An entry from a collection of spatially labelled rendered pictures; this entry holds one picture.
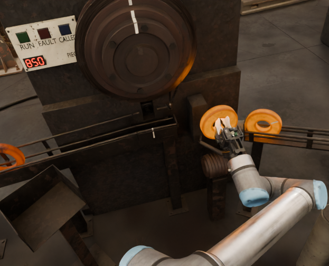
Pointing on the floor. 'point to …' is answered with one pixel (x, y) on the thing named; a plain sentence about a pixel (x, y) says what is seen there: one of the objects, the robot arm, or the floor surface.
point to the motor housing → (215, 183)
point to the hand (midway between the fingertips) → (219, 119)
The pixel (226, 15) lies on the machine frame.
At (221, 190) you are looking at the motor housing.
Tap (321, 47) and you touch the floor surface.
